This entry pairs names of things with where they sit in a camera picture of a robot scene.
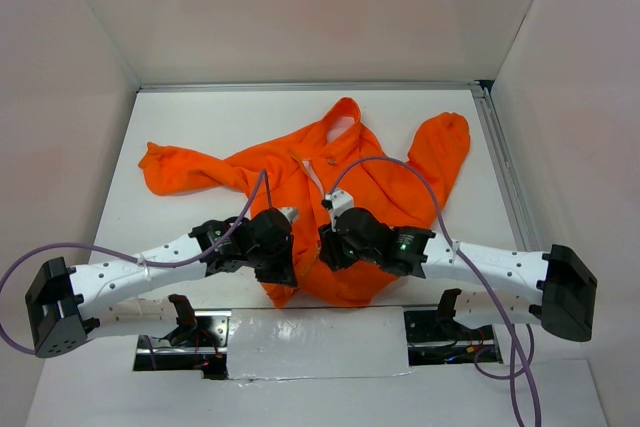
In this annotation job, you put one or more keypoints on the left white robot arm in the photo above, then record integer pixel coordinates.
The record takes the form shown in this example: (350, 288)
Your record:
(68, 306)

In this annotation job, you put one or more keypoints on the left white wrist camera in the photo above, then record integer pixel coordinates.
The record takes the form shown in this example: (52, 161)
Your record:
(290, 213)

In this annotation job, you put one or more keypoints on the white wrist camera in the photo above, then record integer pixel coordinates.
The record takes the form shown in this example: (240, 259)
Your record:
(290, 213)
(337, 203)

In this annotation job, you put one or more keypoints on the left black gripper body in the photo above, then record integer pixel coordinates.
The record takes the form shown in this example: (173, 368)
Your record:
(281, 249)

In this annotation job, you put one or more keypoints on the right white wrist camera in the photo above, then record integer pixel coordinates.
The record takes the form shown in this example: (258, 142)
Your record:
(337, 203)

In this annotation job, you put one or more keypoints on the orange zip-up jacket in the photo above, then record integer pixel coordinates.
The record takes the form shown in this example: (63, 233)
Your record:
(302, 167)

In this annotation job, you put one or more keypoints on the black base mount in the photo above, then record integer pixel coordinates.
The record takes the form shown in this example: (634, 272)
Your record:
(198, 341)
(434, 338)

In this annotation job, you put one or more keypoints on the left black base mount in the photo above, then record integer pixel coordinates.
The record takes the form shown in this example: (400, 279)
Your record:
(198, 341)

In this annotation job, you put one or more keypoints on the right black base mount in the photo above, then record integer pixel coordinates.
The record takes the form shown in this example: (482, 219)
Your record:
(434, 338)

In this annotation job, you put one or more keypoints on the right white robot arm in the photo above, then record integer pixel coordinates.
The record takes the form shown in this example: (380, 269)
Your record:
(553, 289)

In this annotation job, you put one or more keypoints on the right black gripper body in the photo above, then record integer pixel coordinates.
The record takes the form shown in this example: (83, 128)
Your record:
(341, 252)

